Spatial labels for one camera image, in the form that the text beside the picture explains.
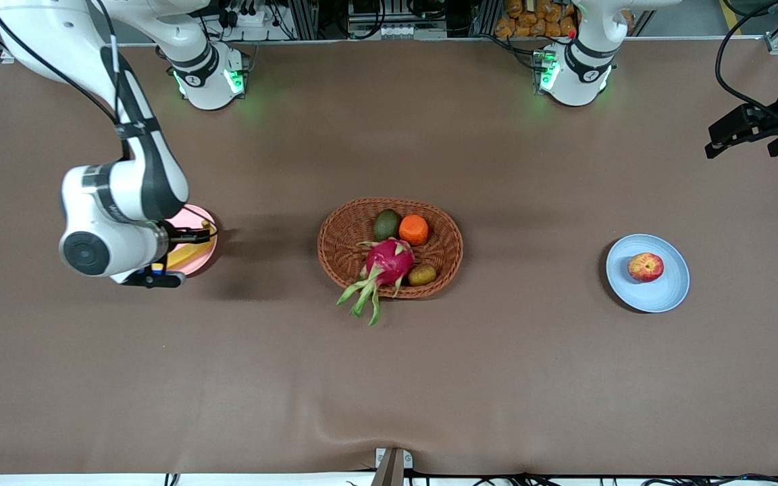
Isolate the green avocado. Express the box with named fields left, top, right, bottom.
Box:
left=373, top=209, right=403, bottom=242

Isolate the orange snack bags pile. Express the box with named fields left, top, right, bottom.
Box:
left=496, top=0, right=580, bottom=38

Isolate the orange tangerine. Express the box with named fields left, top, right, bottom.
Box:
left=399, top=215, right=430, bottom=246

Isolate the pink round plate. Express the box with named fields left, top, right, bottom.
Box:
left=161, top=204, right=218, bottom=277

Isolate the red yellow apple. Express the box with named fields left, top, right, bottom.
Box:
left=628, top=252, right=665, bottom=283

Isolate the pink dragon fruit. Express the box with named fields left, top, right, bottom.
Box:
left=336, top=238, right=415, bottom=327

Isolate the white power strip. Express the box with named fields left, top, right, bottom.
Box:
left=224, top=5, right=272, bottom=29

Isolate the yellow banana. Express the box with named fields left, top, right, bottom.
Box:
left=167, top=219, right=216, bottom=271

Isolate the light blue round plate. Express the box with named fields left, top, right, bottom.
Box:
left=606, top=234, right=690, bottom=313

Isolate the metal camera bracket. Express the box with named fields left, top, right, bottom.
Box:
left=375, top=448, right=413, bottom=486

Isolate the brown table cloth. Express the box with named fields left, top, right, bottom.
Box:
left=0, top=37, right=778, bottom=477

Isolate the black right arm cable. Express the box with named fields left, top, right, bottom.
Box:
left=0, top=0, right=219, bottom=238

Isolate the brown wicker basket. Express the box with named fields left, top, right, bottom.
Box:
left=317, top=196, right=464, bottom=300

